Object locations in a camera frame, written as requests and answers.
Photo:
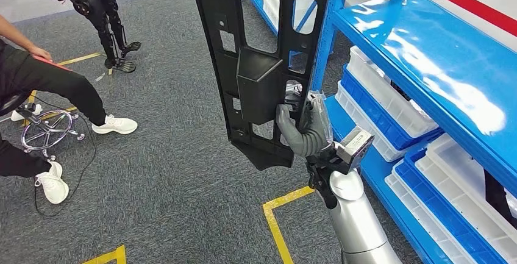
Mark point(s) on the person's hand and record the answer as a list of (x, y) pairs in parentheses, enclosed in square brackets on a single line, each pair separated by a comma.
[(40, 53)]

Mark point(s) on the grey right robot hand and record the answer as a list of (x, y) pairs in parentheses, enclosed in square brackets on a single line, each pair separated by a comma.
[(319, 116)]

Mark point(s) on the black plastic frame part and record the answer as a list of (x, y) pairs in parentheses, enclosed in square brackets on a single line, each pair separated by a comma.
[(258, 88)]

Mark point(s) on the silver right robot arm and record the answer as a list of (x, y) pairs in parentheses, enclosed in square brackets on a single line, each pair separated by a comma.
[(355, 221)]

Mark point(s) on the person's forearm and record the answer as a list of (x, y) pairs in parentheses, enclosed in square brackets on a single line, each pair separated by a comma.
[(16, 36)]

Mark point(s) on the person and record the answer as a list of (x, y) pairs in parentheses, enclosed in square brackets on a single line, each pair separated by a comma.
[(48, 80)]

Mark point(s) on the yellow floor tape mark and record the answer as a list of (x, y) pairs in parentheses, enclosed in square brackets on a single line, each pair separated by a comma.
[(80, 58), (60, 112), (109, 256), (274, 226)]

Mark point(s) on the small white floor box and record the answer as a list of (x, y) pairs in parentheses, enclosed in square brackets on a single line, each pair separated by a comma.
[(18, 116)]

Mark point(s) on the black humanoid robot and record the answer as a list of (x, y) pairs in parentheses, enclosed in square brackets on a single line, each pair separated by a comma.
[(97, 7)]

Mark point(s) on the stool with chrome base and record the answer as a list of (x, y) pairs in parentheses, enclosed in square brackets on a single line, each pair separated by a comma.
[(44, 131)]

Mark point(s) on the black plastic piece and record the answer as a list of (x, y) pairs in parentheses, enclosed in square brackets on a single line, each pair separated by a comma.
[(499, 197), (400, 90)]

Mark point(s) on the white shoe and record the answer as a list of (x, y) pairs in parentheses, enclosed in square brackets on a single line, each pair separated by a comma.
[(115, 125), (52, 185)]

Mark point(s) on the large white plastic bin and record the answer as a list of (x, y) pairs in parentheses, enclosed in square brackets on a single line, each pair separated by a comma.
[(268, 3)]

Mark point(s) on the red barrier belt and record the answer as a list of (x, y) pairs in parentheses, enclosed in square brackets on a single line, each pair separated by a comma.
[(464, 1)]

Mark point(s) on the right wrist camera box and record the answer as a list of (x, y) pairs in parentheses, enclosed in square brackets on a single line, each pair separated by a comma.
[(355, 145)]

